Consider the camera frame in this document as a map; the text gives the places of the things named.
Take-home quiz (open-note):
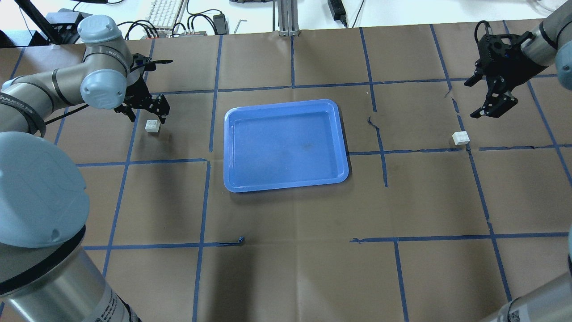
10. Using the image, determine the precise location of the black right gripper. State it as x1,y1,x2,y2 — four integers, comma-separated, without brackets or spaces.
464,20,543,119

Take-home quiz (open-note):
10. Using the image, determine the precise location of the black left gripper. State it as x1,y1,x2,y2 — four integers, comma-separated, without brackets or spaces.
114,54,173,124

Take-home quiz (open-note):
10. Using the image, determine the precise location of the white block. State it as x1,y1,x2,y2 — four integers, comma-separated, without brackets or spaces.
144,119,161,134
452,131,471,146

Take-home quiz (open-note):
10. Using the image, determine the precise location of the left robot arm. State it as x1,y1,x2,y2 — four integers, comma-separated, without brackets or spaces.
0,15,170,322

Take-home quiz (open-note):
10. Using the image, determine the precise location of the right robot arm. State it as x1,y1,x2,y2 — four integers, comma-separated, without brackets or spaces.
464,0,572,119

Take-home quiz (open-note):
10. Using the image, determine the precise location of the blue plastic tray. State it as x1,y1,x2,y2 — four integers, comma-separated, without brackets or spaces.
223,99,349,193

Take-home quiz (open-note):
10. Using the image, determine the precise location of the white keyboard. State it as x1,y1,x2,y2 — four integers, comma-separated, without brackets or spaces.
145,0,185,30

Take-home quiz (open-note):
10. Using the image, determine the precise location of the black power adapter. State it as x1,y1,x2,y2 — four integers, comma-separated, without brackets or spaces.
327,0,348,28

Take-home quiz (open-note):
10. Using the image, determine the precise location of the aluminium frame post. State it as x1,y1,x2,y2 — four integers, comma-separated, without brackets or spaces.
273,0,300,37

